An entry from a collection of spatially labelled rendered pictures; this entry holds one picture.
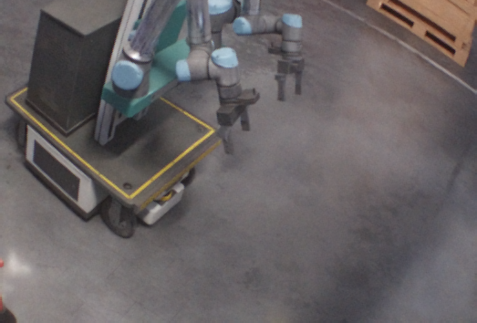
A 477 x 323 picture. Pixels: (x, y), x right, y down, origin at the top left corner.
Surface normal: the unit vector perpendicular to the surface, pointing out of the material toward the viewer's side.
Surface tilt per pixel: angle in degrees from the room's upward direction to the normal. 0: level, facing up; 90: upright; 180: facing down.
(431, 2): 90
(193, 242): 0
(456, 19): 90
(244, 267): 0
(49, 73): 90
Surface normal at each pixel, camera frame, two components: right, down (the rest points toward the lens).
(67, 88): -0.47, 0.41
